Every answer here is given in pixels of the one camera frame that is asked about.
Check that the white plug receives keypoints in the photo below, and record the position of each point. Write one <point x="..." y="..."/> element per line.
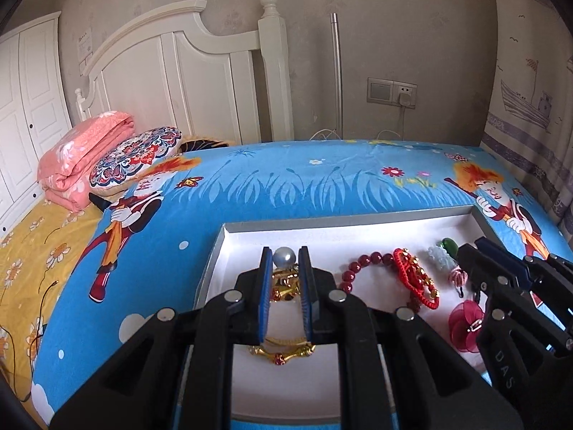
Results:
<point x="406" y="101"/>

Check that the grey wall switch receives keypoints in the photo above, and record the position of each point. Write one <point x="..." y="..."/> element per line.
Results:
<point x="379" y="90"/>

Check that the yellow floral bedsheet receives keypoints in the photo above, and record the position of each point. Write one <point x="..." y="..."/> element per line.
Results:
<point x="27" y="255"/>

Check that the ship print curtain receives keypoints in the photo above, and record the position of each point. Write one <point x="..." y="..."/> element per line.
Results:
<point x="532" y="98"/>

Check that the white bed headboard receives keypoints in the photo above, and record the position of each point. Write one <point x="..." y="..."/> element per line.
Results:
<point x="179" y="76"/>

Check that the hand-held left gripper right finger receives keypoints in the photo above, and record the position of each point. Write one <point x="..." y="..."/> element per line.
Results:
<point x="306" y="291"/>

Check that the red petal flower ornament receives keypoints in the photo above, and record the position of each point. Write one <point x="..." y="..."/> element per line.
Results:
<point x="465" y="327"/>

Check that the pink folded quilt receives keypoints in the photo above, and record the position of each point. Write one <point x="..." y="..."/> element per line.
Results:
<point x="80" y="152"/>

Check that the white wardrobe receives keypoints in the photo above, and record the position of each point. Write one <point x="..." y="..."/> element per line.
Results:
<point x="27" y="121"/>

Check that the metal pole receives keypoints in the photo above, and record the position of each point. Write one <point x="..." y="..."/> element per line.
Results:
<point x="336" y="76"/>

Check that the patterned pillow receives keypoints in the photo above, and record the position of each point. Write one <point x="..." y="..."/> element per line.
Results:
<point x="134" y="154"/>

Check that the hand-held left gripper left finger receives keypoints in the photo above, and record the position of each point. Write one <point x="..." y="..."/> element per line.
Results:
<point x="266" y="291"/>

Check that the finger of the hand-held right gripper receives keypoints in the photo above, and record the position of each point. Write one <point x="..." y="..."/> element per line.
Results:
<point x="501" y="286"/>
<point x="501" y="255"/>

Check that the grey jewelry tray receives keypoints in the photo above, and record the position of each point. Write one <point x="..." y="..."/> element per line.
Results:
<point x="358" y="237"/>

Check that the wall socket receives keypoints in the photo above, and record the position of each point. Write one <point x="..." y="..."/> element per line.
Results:
<point x="405" y="92"/>

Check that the dark ribbed object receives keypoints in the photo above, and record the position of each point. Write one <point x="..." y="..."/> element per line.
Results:
<point x="203" y="143"/>

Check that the blue cartoon bedsheet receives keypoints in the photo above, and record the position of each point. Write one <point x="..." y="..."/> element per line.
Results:
<point x="224" y="197"/>

